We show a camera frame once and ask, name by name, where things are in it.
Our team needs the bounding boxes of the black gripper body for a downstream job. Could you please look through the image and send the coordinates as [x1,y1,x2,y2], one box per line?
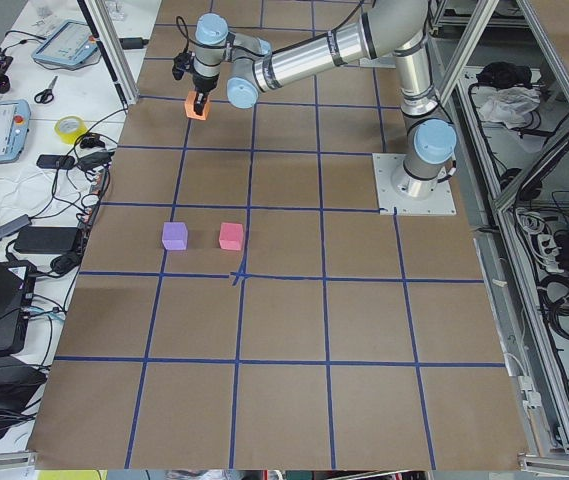
[172,51,220,95]

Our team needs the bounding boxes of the orange foam block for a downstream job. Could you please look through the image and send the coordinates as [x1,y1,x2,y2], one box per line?
[184,90,210,121]

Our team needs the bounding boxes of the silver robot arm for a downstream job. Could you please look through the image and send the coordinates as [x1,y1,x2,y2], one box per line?
[172,1,457,200]

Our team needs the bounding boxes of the teach pendant far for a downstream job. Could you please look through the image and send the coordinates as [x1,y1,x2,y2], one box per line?
[31,20,98,70]

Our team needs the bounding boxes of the yellow tape roll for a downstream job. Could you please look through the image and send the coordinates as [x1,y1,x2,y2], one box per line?
[54,115,88,145]

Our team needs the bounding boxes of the purple foam block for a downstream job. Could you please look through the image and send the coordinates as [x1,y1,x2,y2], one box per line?
[162,222,188,251]

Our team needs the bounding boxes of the black scissors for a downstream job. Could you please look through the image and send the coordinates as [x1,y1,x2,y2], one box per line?
[33,76,58,105]

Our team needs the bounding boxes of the pink foam block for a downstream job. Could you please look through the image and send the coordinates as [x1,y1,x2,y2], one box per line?
[218,222,244,251]

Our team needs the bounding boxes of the black power brick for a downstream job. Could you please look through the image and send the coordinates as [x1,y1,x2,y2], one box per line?
[14,226,79,254]

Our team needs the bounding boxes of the white crumpled cloth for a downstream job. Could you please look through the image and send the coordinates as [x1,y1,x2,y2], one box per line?
[478,87,541,128]

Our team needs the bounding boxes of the aluminium frame post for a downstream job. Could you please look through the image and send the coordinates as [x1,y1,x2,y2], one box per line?
[77,0,139,109]

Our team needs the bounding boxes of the black cable bundle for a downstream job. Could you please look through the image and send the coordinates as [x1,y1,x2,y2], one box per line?
[0,107,130,281]

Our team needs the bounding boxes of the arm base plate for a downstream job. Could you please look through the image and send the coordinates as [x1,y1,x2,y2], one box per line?
[372,153,457,216]

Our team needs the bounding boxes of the aluminium frame rail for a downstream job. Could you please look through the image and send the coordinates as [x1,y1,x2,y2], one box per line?
[430,1,569,460]

